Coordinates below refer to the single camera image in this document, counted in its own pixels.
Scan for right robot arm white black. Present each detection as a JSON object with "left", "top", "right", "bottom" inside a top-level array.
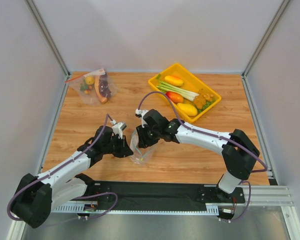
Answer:
[{"left": 135, "top": 109, "right": 260, "bottom": 194}]

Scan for left aluminium frame post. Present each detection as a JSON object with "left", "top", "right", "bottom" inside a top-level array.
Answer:
[{"left": 24, "top": 0, "right": 70, "bottom": 77}]

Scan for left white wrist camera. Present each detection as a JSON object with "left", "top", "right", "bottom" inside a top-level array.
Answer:
[{"left": 110, "top": 119, "right": 127, "bottom": 139}]

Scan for right aluminium frame post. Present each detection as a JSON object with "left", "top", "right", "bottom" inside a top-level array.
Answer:
[{"left": 241, "top": 0, "right": 291, "bottom": 79}]

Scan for fake yellow mango lower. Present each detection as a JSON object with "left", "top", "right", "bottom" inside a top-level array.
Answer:
[{"left": 177, "top": 103, "right": 198, "bottom": 117}]

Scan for fake orange mango upper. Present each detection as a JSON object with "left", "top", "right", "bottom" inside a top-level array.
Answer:
[{"left": 164, "top": 75, "right": 184, "bottom": 87}]

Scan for fake yellow apple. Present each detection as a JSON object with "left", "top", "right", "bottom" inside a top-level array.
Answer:
[{"left": 85, "top": 75, "right": 95, "bottom": 86}]

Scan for blue zip top bag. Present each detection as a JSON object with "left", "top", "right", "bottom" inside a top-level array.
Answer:
[{"left": 129, "top": 130, "right": 157, "bottom": 165}]

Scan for fake orange sausage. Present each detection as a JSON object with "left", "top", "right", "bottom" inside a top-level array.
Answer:
[{"left": 94, "top": 76, "right": 108, "bottom": 104}]

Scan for fake fried chicken pieces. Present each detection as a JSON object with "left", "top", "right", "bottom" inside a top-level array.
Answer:
[{"left": 193, "top": 89, "right": 214, "bottom": 110}]

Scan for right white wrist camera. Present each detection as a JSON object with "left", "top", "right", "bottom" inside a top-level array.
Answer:
[{"left": 135, "top": 109, "right": 148, "bottom": 127}]

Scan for red zip top bag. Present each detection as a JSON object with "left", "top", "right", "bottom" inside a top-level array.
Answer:
[{"left": 65, "top": 68, "right": 119, "bottom": 105}]

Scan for aluminium frame post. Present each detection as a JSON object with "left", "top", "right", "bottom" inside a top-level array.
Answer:
[
  {"left": 24, "top": 0, "right": 70, "bottom": 77},
  {"left": 241, "top": 0, "right": 291, "bottom": 79}
]

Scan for fake purple grapes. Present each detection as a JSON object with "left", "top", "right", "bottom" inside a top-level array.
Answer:
[{"left": 98, "top": 73, "right": 112, "bottom": 100}]

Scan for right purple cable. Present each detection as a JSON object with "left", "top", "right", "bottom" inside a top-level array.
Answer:
[{"left": 137, "top": 91, "right": 268, "bottom": 173}]

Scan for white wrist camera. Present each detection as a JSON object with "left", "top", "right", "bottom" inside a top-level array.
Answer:
[
  {"left": 110, "top": 119, "right": 127, "bottom": 139},
  {"left": 135, "top": 109, "right": 148, "bottom": 127}
]

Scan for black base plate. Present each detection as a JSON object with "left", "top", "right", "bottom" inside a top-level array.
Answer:
[{"left": 83, "top": 181, "right": 246, "bottom": 210}]

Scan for white cable duct rail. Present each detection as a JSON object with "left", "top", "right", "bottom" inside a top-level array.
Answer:
[{"left": 52, "top": 201, "right": 234, "bottom": 216}]

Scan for yellow plastic tray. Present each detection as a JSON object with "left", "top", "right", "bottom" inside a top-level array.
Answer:
[{"left": 148, "top": 63, "right": 222, "bottom": 123}]

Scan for fake red mango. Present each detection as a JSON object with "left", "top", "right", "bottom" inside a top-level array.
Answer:
[{"left": 165, "top": 91, "right": 184, "bottom": 104}]

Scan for fake celery stalk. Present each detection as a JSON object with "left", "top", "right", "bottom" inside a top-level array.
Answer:
[{"left": 156, "top": 81, "right": 199, "bottom": 100}]

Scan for fake green lettuce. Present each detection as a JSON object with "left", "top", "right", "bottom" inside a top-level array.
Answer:
[{"left": 202, "top": 97, "right": 216, "bottom": 111}]

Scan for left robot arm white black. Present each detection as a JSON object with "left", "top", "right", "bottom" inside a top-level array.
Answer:
[{"left": 7, "top": 122, "right": 133, "bottom": 229}]

